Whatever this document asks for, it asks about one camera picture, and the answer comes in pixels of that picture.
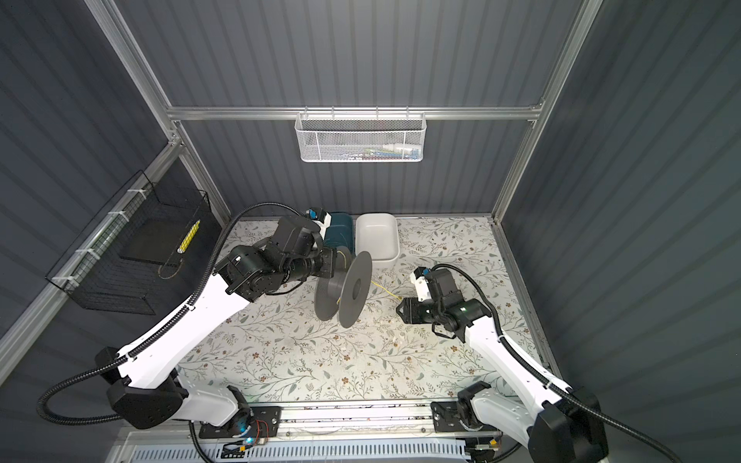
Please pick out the white plastic tray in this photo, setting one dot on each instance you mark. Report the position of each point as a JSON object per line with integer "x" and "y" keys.
{"x": 378, "y": 235}

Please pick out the black flat pad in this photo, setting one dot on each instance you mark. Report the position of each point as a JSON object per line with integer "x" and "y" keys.
{"x": 155, "y": 242}

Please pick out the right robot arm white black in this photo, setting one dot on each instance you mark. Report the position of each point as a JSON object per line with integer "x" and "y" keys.
{"x": 554, "y": 421}

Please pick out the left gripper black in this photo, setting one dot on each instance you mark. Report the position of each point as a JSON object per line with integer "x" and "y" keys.
{"x": 329, "y": 258}

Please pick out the black wire wall basket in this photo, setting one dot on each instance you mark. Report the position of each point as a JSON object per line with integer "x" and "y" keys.
{"x": 96, "y": 278}

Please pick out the white vented cover strip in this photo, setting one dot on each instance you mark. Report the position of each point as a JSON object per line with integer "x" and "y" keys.
{"x": 400, "y": 450}

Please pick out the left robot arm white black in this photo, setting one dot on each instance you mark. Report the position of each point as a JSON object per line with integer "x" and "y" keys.
{"x": 144, "y": 389}

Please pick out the white wire wall basket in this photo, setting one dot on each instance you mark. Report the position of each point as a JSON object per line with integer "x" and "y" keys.
{"x": 323, "y": 140}

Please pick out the grey foam spool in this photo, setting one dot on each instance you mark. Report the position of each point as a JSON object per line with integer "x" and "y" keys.
{"x": 345, "y": 294}

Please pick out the items in white basket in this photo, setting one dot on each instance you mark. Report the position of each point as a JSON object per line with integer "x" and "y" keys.
{"x": 403, "y": 152}

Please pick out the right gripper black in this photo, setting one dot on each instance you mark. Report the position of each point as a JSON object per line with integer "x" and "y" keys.
{"x": 410, "y": 313}

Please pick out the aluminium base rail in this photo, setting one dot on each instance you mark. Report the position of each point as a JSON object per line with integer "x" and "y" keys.
{"x": 347, "y": 418}

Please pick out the teal plastic tray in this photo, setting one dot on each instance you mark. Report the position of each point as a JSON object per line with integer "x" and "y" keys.
{"x": 340, "y": 232}

